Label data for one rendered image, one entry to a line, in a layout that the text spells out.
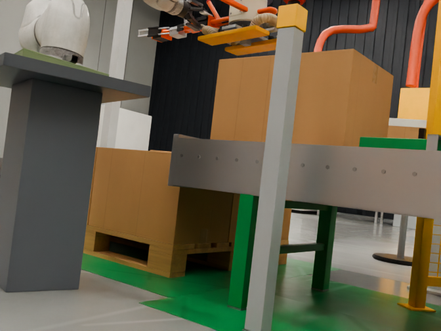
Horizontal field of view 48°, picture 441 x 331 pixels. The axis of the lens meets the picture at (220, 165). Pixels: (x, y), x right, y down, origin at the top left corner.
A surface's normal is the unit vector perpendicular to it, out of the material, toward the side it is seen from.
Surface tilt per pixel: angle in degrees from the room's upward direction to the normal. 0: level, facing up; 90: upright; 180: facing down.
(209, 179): 90
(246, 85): 90
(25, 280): 90
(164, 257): 90
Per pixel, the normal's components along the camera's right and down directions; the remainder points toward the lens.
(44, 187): 0.61, 0.04
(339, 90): -0.62, -0.10
